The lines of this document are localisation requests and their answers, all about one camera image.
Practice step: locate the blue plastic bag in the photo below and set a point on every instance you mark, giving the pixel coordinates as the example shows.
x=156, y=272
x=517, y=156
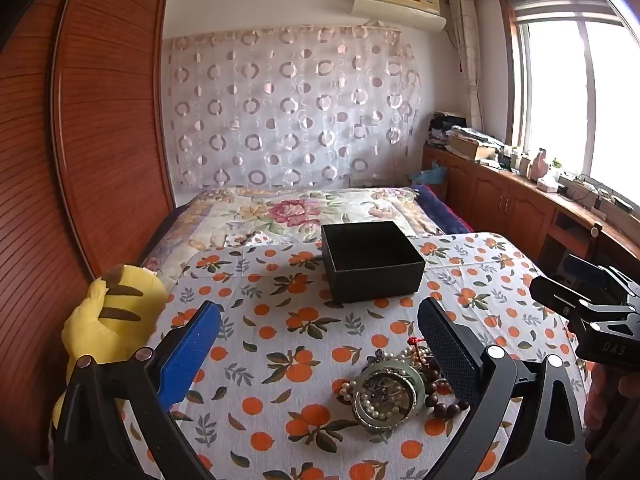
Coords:
x=430, y=175

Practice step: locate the floral quilt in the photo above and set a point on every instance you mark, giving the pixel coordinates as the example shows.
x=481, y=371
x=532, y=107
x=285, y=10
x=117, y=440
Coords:
x=280, y=215

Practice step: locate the white power strip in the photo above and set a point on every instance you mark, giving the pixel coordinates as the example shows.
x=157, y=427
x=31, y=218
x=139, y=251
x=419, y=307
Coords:
x=580, y=182

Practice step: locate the person's right hand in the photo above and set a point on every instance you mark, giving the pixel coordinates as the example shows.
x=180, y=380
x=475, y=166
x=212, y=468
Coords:
x=631, y=391

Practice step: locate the pink bottle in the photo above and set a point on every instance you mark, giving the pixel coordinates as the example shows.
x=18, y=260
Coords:
x=540, y=165

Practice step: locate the white air deflector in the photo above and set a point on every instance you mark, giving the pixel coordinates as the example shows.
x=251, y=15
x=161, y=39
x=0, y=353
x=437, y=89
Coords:
x=400, y=17

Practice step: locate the grey roller blind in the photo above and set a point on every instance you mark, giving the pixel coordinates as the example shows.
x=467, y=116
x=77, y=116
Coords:
x=560, y=9

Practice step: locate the black square box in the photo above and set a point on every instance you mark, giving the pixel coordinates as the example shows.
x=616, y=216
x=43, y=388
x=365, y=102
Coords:
x=375, y=275

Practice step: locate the yellow plush toy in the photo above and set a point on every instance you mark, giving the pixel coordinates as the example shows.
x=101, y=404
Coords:
x=100, y=320

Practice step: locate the dark pile of clothes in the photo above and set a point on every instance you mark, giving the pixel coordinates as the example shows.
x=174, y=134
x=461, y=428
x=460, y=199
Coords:
x=442, y=127

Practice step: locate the wooden cabinet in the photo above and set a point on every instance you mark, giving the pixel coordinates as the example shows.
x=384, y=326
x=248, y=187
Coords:
x=500, y=205

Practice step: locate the stack of papers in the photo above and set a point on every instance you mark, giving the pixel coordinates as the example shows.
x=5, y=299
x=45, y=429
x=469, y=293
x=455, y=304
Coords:
x=472, y=142

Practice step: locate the brown wooden wardrobe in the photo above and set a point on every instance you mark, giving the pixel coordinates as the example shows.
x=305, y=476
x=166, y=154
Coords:
x=100, y=110

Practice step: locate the white window curtain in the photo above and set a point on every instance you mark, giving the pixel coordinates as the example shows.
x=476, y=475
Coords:
x=465, y=50

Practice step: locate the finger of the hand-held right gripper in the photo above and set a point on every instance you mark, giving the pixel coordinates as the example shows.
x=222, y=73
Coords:
x=560, y=297
x=587, y=271

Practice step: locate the window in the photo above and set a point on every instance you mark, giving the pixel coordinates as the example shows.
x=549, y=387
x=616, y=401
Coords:
x=555, y=95

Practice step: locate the sheer circle pattern curtain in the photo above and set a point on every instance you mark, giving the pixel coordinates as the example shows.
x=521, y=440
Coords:
x=290, y=110

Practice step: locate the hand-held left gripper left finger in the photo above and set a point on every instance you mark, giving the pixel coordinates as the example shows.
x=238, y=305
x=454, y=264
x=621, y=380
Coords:
x=190, y=355

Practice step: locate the green jade bangle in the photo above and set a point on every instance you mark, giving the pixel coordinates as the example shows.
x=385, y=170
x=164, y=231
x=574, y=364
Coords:
x=417, y=385

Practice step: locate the dark blue blanket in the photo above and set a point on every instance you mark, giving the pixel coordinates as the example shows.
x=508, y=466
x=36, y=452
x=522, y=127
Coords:
x=440, y=210

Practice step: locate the white tissue box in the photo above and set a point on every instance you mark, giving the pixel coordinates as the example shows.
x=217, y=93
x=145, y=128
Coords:
x=548, y=184

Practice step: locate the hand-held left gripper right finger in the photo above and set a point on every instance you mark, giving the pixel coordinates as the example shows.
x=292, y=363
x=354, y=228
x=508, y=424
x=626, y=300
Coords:
x=450, y=350

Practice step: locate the orange print cloth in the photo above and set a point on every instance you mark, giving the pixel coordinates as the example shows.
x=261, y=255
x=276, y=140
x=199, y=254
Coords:
x=280, y=330

